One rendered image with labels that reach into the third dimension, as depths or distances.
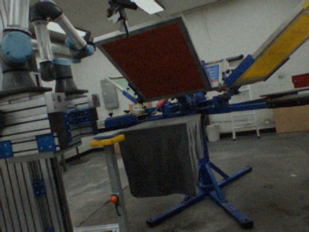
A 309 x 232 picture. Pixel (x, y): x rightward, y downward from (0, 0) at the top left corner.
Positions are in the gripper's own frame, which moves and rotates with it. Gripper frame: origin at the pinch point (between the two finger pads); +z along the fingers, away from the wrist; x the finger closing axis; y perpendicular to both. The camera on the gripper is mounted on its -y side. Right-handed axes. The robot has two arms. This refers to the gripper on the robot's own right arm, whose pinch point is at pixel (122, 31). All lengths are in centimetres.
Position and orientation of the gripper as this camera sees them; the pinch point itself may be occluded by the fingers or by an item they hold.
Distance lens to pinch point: 142.8
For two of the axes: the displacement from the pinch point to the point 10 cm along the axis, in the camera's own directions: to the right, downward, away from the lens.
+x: -3.9, -1.8, -9.0
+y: -9.2, 1.4, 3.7
